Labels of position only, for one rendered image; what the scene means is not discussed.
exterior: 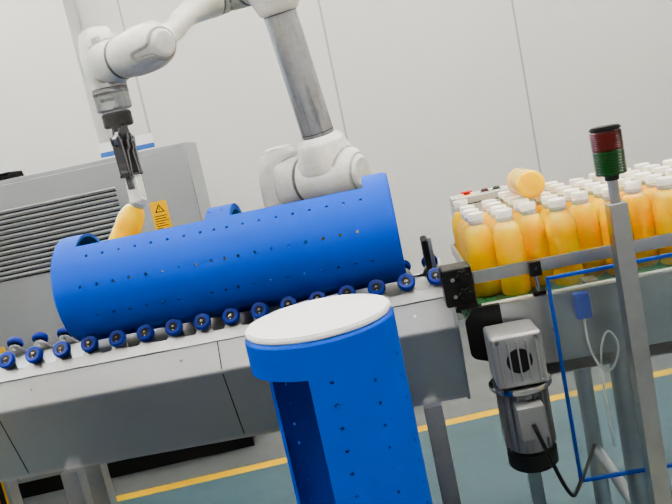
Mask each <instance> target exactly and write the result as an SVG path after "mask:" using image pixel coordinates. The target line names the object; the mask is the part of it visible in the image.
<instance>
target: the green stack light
mask: <svg viewBox="0 0 672 504"><path fill-rule="evenodd" d="M625 156H626V155H625V148H621V149H617V150H613V151H608V152H601V153H592V159H593V165H594V170H595V171H594V172H595V176H596V177H607V176H613V175H618V174H622V173H626V172H627V171H628V169H627V163H626V157H625Z"/></svg>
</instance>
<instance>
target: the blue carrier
mask: <svg viewBox="0 0 672 504"><path fill-rule="evenodd" d="M361 180H362V187H363V188H360V189H355V190H350V191H345V192H340V193H335V194H330V195H325V196H321V197H316V198H311V199H306V200H301V201H296V202H291V203H287V204H282V205H277V206H272V207H267V208H262V209H257V210H252V211H248V212H243V213H242V212H241V210H240V208H239V207H238V205H237V204H235V203H231V204H226V205H222V206H217V207H212V208H209V209H208V210H207V212H206V215H205V220H204V221H199V222H194V223H189V224H184V225H179V226H175V227H170V228H165V229H160V230H155V231H150V232H145V233H140V234H136V235H131V236H126V237H121V238H116V239H111V240H106V241H102V242H100V240H99V239H98V238H97V237H95V236H94V235H92V234H89V233H86V234H81V235H76V236H72V237H67V238H64V239H62V240H60V241H59V242H58V243H57V245H56V247H55V249H54V251H53V254H52V259H51V268H50V276H51V287H52V293H53V298H54V302H55V305H56V308H57V311H58V314H59V316H60V319H61V321H62V323H63V324H64V326H65V328H66V329H67V331H68V332H69V333H70V334H71V335H72V336H73V337H74V338H75V339H76V340H78V341H82V339H83V338H84V337H86V336H88V335H92V336H95V337H96V338H97V339H98V340H102V339H107V338H109V335H110V334H111V333H112V332H113V331H115V330H122V331H123V332H124V333H125V334H126V335H127V334H132V333H137V330H138V328H139V327H140V326H142V325H145V324H148V325H151V326H152V327H153V328H154V329H158V328H163V327H165V325H166V323H167V322H168V321H169V320H171V319H178V320H180V321H181V323H182V324H184V323H189V322H193V321H194V318H195V317H196V316H197V315H198V314H201V313H205V314H207V315H209V317H210V318H214V317H219V316H222V314H223V312H224V311H225V310H226V309H228V308H235V309H237V310H238V312H239V313H240V312H245V311H250V310H251V308H252V306H253V305H254V304H255V303H257V302H263V303H265V304H266V305H267V306H268V307H271V306H276V305H280V302H281V300H282V299H283V298H285V297H288V296H290V297H293V298H295V299H296V301H301V300H307V299H309V296H310V295H311V293H313V292H314V291H322V292H324V293H325V295H326V296H327V295H332V294H337V293H338V291H339V289H340V288H341V287H342V286H344V285H350V286H352V287H354V289H355V290H358V289H363V288H367V287H368V284H369V283H370V282H371V281H372V280H374V279H379V280H381V281H383V282H384V284H388V283H394V282H397V279H398V278H399V276H400V275H402V274H405V273H406V268H405V262H404V257H403V252H402V247H401V242H400V237H399V231H398V226H397V221H396V216H395V212H394V207H393V202H392V197H391V192H390V187H389V183H388V178H387V174H386V173H384V172H381V173H376V174H372V175H367V176H362V177H361ZM343 204H344V205H343ZM309 211H310V212H309ZM293 214H294V215H293ZM259 221H260V222H259ZM214 230H215V231H214ZM357 230H358V231H359V233H356V231H357ZM200 233H201V234H200ZM339 234H342V236H341V237H340V236H339ZM322 237H324V240H322ZM167 240H168V241H167ZM305 241H307V243H305ZM151 243H152V244H151ZM118 250H119V251H118ZM254 251H256V254H255V253H254ZM238 254H239V257H238V256H237V255H238ZM224 257H225V258H226V259H225V260H224V259H223V258H224ZM371 259H373V260H371ZM211 260H213V262H211ZM195 263H197V265H195ZM337 266H339V267H337ZM320 269H322V270H320ZM162 270H164V272H162ZM145 273H147V275H145ZM129 276H130V277H131V278H130V279H129ZM270 279H272V280H270ZM113 280H114V282H113ZM96 283H98V285H96ZM80 286H81V288H80ZM225 288H226V289H225ZM212 291H213V292H212ZM195 294H196V295H195ZM178 297H179V298H178ZM146 304H147V305H146ZM130 307H131V308H130ZM113 310H114V311H113Z"/></svg>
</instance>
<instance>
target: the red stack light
mask: <svg viewBox="0 0 672 504"><path fill-rule="evenodd" d="M622 135H623V134H622V129H621V128H619V129H616V130H612V131H607V132H602V133H595V134H589V139H590V143H591V144H590V145H591V152H592V153H601V152H608V151H613V150H617V149H621V148H623V147H624V142H623V136H622Z"/></svg>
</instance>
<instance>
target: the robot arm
mask: <svg viewBox="0 0 672 504"><path fill-rule="evenodd" d="M298 4H299V0H186V1H185V2H184V3H182V4H181V5H180V6H179V7H178V8H176V9H175V10H174V11H173V13H172V14H171V16H170V18H169V20H168V21H166V22H164V23H162V24H161V23H159V22H157V21H154V20H150V21H147V22H144V23H141V24H138V25H135V26H133V27H130V28H128V29H127V30H126V31H125V32H123V33H121V34H119V35H117V36H116V35H115V34H114V32H113V31H112V30H111V29H110V28H109V27H108V26H105V25H97V26H92V27H89V28H87V29H85V30H83V31H82V32H81V33H80V34H79V43H78V44H79V56H80V61H81V66H82V69H83V73H84V76H85V79H86V81H87V83H88V85H89V86H90V89H91V91H92V96H93V98H94V102H95V106H96V110H97V113H99V114H103V115H102V121H103V125H104V128H105V129H107V130H108V129H112V135H113V136H112V137H111V138H109V139H110V142H111V145H112V147H113V151H114V154H115V158H116V162H117V165H118V169H119V172H120V175H121V176H120V178H121V179H122V178H124V181H125V184H126V188H127V192H128V196H129V200H130V204H134V203H139V202H142V198H141V195H142V196H144V197H146V198H147V196H146V192H145V188H144V184H143V181H142V177H141V174H143V173H144V172H143V171H142V168H141V163H140V159H139V155H138V151H137V147H136V142H135V136H134V135H132V134H131V133H130V131H129V129H128V125H132V124H133V123H134V121H133V117H132V113H131V111H130V110H128V108H130V107H132V102H131V98H130V94H129V89H128V86H127V80H129V79H130V78H132V77H139V76H143V75H146V74H149V73H152V72H154V71H157V70H159V69H161V68H163V67H164V66H166V65H167V64H168V63H169V62H170V61H171V60H172V59H173V57H174V55H175V53H176V48H177V44H176V43H177V42H178V41H179V40H180V39H181V38H182V37H183V36H184V35H185V34H186V33H187V31H188V30H189V28H190V27H191V26H193V25H195V24H197V23H200V22H202V21H206V20H209V19H212V18H216V17H219V16H221V15H223V14H226V13H228V12H230V11H232V10H233V11H235V10H238V9H242V8H246V7H250V6H252V7H253V9H254V10H255V11H256V13H257V14H258V15H259V17H261V18H262V19H263V18H264V21H265V24H266V27H267V30H268V33H269V37H270V40H271V43H272V46H273V49H274V52H275V55H276V58H277V61H278V64H279V67H280V70H281V74H282V77H283V80H284V83H285V86H286V89H287V92H288V95H289V98H290V101H291V104H292V107H293V111H294V114H295V117H296V120H297V123H298V126H299V129H300V132H301V135H302V138H303V139H302V140H301V141H300V144H299V146H298V148H297V147H295V146H292V145H290V144H284V145H280V146H277V147H273V148H270V149H267V150H265V151H264V152H263V154H262V156H261V157H260V162H259V171H258V174H259V184H260V189H261V194H262V199H263V203H264V206H265V208H267V207H272V206H277V205H282V204H287V203H291V202H296V201H301V200H306V199H311V198H316V197H321V196H325V195H330V194H335V193H340V192H345V191H350V190H355V189H360V188H362V180H361V177H362V176H367V175H370V168H369V163H368V161H367V159H366V157H365V155H364V154H363V153H362V152H361V151H360V150H359V149H357V148H356V147H352V145H351V144H350V143H349V141H348V140H347V139H346V137H345V135H344V134H343V133H342V132H340V131H339V130H337V129H333V126H332V122H331V119H330V116H329V113H328V109H327V106H326V103H325V100H324V97H323V93H322V90H321V87H320V84H319V81H318V77H317V74H316V71H315V68H314V64H313V61H312V58H311V55H310V52H309V48H308V45H307V42H306V39H305V35H304V32H303V29H302V26H301V23H300V19H299V16H298V13H297V10H296V7H298Z"/></svg>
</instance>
